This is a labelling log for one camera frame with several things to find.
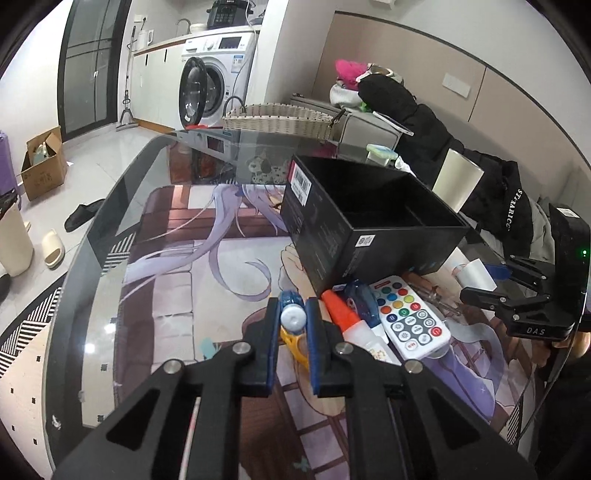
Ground yellow plastic clip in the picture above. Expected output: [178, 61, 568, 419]
[280, 327, 310, 371]

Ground white remote colourful buttons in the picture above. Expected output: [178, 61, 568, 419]
[370, 276, 451, 361]

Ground blue bottle white cap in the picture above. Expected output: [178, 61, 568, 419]
[279, 290, 307, 333]

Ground glue bottle orange cap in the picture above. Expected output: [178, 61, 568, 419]
[322, 290, 401, 366]

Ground black jacket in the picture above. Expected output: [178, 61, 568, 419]
[358, 75, 534, 257]

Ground cream white cup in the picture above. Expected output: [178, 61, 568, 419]
[433, 149, 484, 213]

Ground anime desk mat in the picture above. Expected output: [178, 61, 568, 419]
[112, 181, 541, 480]

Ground black organizer box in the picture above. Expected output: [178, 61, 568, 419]
[280, 155, 470, 294]

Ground green sponge pack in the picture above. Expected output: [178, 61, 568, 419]
[367, 144, 399, 167]

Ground grey storage box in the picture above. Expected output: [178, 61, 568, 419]
[328, 109, 414, 163]

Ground beige slipper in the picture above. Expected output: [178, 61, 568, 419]
[41, 230, 65, 270]

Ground black slipper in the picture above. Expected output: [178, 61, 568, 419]
[64, 199, 104, 233]

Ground pink plush item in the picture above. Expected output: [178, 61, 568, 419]
[335, 59, 368, 90]

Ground woven wicker basket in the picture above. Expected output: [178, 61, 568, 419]
[222, 103, 339, 140]

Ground cream trash bin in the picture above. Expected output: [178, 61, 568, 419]
[0, 189, 34, 277]

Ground floor mop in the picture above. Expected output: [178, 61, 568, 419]
[115, 26, 138, 132]

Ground cardboard box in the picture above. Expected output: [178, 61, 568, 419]
[21, 126, 68, 201]

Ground white washing machine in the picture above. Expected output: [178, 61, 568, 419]
[178, 28, 259, 129]

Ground purple rolled mat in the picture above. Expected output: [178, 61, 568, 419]
[0, 132, 17, 195]

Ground black rice cooker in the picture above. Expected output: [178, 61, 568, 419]
[206, 0, 253, 30]

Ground black framed glass door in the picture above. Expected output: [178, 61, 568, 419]
[57, 0, 131, 140]

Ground screwdriver brown handle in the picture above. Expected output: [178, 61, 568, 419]
[403, 272, 462, 318]

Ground white wall switch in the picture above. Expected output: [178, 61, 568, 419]
[442, 73, 471, 99]

